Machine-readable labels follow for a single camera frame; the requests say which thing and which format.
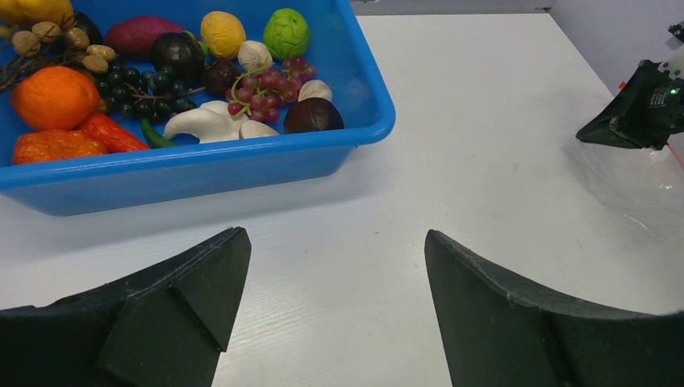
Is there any blue plastic bin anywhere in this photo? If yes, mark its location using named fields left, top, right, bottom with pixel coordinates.
left=1, top=1, right=396, bottom=216

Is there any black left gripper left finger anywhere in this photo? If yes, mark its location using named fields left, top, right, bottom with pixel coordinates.
left=1, top=227, right=252, bottom=386

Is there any green custard apple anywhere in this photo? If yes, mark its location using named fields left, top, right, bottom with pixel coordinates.
left=262, top=8, right=311, bottom=61

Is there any longan bunch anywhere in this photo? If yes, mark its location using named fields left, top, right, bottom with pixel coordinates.
left=1, top=21, right=118, bottom=93

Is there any small white garlic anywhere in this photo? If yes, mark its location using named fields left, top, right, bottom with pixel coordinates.
left=298, top=79, right=333, bottom=102

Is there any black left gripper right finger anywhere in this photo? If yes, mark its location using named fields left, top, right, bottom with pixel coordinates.
left=424, top=230, right=683, bottom=386

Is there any white garlic bulb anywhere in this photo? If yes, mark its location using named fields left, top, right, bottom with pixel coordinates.
left=237, top=40, right=273, bottom=72

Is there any black grape bunch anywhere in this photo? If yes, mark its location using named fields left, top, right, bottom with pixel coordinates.
left=94, top=62, right=202, bottom=123

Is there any orange fruit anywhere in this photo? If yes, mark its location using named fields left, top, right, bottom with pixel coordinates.
left=10, top=66, right=101, bottom=131

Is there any dark purple passion fruit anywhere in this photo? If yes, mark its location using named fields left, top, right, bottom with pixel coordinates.
left=283, top=97, right=345, bottom=134

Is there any dark eggplant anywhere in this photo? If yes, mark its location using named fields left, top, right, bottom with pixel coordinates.
left=73, top=11, right=104, bottom=45

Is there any red grape bunch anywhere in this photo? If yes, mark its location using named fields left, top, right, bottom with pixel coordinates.
left=225, top=56, right=317, bottom=123

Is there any purple sweet potato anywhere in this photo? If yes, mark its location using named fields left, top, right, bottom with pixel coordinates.
left=104, top=15, right=185, bottom=61

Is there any white mushroom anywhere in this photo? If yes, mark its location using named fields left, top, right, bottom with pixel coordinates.
left=163, top=101, right=279, bottom=144

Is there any green chili pepper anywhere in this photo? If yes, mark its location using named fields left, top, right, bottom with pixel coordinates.
left=140, top=119, right=177, bottom=148

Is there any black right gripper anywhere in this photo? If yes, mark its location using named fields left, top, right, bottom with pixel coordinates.
left=575, top=60, right=683, bottom=150

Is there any clear zip top bag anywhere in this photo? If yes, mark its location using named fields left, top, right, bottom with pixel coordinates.
left=561, top=135, right=683, bottom=242

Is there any red chili pepper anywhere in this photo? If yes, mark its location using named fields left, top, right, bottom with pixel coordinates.
left=77, top=112, right=150, bottom=153

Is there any yellow lemon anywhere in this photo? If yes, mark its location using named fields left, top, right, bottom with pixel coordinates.
left=200, top=10, right=246, bottom=60

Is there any dark mangosteen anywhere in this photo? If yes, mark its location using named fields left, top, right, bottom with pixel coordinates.
left=149, top=32, right=206, bottom=82

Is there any orange red bumpy pepper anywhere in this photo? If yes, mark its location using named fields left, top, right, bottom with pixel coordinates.
left=12, top=131, right=109, bottom=165

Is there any dark brown chestnut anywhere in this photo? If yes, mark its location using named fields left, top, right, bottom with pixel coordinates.
left=202, top=58, right=241, bottom=97

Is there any yellow bumpy pepper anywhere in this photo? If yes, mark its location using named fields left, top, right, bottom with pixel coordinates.
left=1, top=0, right=74, bottom=27

